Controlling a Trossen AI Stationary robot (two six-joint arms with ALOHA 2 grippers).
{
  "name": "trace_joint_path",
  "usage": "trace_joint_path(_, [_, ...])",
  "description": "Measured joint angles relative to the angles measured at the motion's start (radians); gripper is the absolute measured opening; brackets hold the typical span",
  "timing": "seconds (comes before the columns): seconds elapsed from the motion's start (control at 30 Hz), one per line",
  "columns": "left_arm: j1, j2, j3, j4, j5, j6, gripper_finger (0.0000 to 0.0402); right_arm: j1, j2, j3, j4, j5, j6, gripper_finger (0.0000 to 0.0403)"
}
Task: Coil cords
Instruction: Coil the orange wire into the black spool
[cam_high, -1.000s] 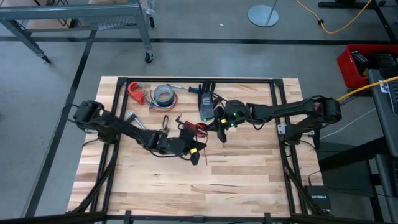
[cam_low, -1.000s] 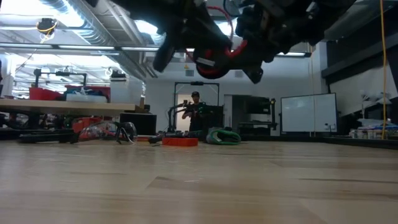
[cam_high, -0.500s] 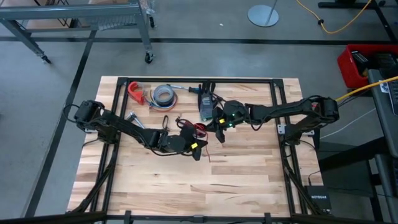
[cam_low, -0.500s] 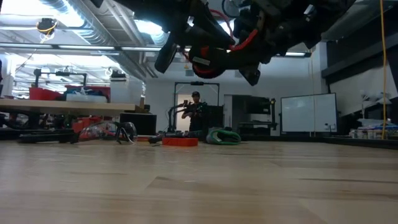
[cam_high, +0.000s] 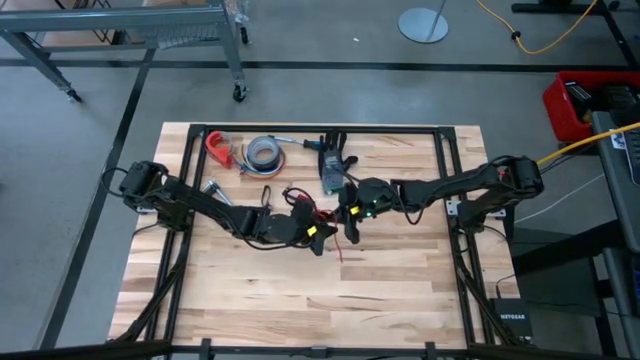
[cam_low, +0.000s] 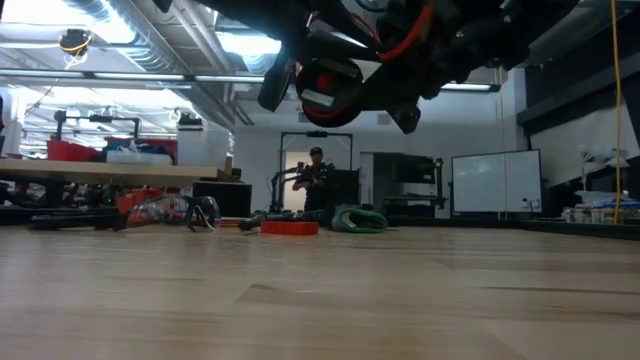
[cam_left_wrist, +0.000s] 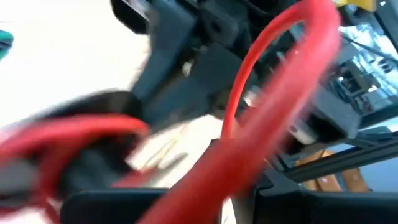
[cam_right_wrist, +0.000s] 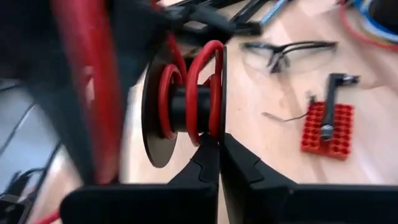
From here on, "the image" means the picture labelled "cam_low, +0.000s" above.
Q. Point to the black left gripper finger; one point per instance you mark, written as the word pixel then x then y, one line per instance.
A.
pixel 345 45

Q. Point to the long ceiling light bar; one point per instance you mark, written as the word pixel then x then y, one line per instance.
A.
pixel 140 76
pixel 470 87

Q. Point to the black equipment rack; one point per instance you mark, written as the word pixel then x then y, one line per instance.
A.
pixel 410 175

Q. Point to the whiteboard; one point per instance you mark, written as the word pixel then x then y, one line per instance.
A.
pixel 495 182

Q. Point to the person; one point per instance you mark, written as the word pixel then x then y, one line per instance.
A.
pixel 315 180

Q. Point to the grey and black work glove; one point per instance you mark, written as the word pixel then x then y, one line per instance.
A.
pixel 357 222

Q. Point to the white plastic container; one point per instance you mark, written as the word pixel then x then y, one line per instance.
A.
pixel 202 147

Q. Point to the blue and black screwdriver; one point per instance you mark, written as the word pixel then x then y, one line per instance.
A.
pixel 295 216

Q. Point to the red terminal block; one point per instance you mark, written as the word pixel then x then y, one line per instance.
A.
pixel 290 228

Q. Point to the black box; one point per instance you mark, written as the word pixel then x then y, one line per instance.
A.
pixel 222 200

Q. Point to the wooden background table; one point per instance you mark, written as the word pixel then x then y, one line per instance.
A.
pixel 100 172

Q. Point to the red storage crate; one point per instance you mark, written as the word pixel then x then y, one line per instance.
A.
pixel 70 151

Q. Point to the grey duct tape roll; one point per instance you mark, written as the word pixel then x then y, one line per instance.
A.
pixel 205 210

